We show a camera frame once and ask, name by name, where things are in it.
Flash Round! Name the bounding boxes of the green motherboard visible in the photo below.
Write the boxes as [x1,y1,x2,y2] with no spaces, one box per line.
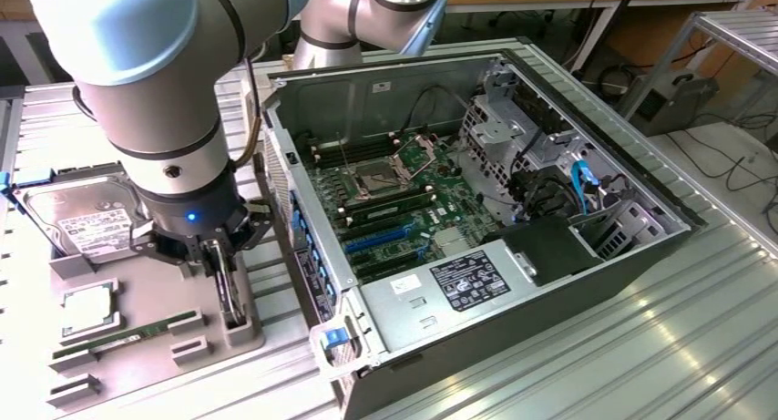
[294,127,512,285]

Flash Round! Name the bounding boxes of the thin locking lever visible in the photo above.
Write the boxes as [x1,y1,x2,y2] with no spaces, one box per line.
[336,131,353,176]

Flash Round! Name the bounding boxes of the silver CPU chip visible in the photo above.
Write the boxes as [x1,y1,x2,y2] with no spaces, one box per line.
[58,282,121,340]

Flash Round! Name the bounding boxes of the open black PC case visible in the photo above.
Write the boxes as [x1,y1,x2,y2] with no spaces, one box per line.
[258,47,711,420]

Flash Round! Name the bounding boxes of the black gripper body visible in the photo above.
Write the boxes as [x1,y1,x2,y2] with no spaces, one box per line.
[138,170,249,254]

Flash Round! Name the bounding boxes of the small silver heatsink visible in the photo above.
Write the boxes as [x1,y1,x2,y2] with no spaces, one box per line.
[432,230,473,251]

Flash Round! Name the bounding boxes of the silver power supply unit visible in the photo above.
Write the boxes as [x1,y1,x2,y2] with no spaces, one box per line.
[356,239,543,353]

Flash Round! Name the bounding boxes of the black wire in case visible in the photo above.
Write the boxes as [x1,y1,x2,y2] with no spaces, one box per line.
[408,85,471,126]

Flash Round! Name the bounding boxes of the metal disk bay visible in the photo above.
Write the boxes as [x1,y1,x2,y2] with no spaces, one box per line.
[457,91,552,169]

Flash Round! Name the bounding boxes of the blue data wire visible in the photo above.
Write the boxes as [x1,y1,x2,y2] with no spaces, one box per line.
[568,159,595,217]

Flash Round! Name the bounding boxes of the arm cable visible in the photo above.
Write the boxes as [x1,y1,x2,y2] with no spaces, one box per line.
[233,57,264,167]

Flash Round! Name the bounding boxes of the installed RAM stick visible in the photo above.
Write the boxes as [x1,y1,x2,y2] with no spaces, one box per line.
[344,193,428,222]

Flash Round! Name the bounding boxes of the metal socket cover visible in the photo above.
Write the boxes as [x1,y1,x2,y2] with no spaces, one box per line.
[392,134,440,176]

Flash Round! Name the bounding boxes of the blue disk bracket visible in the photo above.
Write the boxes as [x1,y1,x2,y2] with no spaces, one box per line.
[0,166,57,199]

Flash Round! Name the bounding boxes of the aluminium frame table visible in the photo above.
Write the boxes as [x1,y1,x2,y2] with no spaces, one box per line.
[619,11,778,120]

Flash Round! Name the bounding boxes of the black floor cable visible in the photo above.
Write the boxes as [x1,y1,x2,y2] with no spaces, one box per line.
[661,112,778,202]

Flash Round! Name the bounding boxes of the grey box device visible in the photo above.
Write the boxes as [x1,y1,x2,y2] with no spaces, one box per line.
[629,70,723,138]

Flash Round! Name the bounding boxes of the blue expansion slot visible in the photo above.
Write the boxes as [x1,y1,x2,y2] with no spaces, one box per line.
[341,222,409,254]

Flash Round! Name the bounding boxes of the grey parts rack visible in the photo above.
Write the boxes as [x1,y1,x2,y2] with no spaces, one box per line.
[45,244,266,408]

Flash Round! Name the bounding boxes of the green RAM stick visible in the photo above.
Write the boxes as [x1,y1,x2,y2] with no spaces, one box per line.
[49,309,200,353]

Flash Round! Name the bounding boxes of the hard disk drive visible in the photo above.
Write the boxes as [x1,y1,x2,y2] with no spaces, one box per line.
[10,163,154,267]

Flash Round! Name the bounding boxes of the CPU socket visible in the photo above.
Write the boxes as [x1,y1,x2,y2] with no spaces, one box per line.
[353,161,397,199]

